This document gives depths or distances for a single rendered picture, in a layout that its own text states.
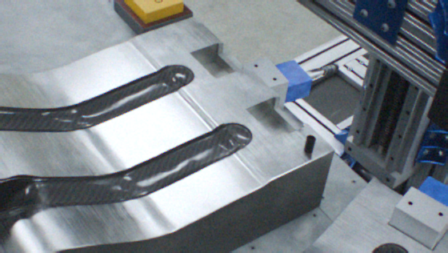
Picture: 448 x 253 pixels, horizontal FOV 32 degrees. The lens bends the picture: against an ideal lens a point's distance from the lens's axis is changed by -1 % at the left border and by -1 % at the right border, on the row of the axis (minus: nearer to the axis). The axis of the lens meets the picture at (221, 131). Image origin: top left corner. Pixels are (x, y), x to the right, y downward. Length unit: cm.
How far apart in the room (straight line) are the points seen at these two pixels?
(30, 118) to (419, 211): 40
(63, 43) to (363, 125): 70
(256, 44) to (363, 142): 87
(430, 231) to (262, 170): 17
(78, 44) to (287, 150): 37
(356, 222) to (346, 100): 115
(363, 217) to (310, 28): 173
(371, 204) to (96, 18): 48
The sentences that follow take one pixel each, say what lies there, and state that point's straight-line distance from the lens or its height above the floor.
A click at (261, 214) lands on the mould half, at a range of 81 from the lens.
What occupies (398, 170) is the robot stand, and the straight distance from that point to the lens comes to 157.
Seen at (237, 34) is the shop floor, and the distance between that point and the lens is 243.
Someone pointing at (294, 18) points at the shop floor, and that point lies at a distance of 254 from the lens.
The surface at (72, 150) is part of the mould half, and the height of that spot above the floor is 89.
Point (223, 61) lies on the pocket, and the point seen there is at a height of 87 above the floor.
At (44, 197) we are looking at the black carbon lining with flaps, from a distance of 71.
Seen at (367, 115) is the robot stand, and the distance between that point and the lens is 155.
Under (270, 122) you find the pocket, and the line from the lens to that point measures 87.
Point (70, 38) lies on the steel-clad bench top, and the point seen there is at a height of 80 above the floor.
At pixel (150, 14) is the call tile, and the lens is 106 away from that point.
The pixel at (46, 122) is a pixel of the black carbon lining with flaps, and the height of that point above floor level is 89.
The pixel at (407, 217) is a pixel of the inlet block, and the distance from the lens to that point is 79.
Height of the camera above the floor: 145
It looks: 44 degrees down
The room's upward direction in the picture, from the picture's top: 7 degrees clockwise
